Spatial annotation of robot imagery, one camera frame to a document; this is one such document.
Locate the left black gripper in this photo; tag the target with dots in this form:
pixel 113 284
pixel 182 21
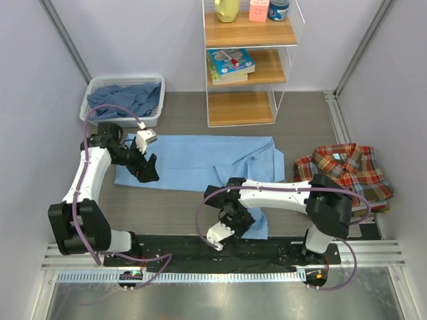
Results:
pixel 145 171

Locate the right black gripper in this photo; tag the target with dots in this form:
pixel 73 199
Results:
pixel 239 230

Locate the light blue long sleeve shirt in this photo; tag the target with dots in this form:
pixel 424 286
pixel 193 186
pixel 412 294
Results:
pixel 192 162

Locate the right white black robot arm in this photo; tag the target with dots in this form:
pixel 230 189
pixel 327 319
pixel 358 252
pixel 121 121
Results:
pixel 323 201

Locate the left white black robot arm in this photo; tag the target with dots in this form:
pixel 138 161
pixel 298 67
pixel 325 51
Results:
pixel 77 222

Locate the white plastic basket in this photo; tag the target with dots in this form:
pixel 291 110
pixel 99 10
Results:
pixel 118 114

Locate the dark blue checked shirt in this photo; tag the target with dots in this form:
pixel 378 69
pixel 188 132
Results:
pixel 140 99

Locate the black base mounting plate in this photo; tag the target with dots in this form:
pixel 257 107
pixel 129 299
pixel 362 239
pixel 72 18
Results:
pixel 275 254

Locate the green book underneath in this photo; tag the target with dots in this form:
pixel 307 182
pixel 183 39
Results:
pixel 217 80

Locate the red plaid folded shirt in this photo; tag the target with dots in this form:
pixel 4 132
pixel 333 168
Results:
pixel 353 167

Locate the red white marker pen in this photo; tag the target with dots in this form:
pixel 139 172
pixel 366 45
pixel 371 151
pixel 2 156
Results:
pixel 232 60

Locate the yellow bottle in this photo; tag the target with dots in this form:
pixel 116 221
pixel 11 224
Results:
pixel 227 10

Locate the pink box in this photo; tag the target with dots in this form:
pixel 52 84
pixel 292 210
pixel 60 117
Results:
pixel 258 10

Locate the blue tin can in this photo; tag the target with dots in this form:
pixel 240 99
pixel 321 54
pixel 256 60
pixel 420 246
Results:
pixel 278 10

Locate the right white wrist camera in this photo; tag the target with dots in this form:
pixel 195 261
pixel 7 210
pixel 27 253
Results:
pixel 217 233

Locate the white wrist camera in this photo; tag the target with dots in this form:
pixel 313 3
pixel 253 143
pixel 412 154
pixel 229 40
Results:
pixel 144 137
pixel 217 233

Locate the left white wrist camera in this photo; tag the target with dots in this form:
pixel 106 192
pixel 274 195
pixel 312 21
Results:
pixel 144 137

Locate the white slotted cable duct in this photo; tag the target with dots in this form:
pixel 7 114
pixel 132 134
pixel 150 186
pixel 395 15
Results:
pixel 132 276

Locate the white wire wooden shelf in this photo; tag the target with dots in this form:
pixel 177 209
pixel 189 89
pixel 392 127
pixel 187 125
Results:
pixel 249 49

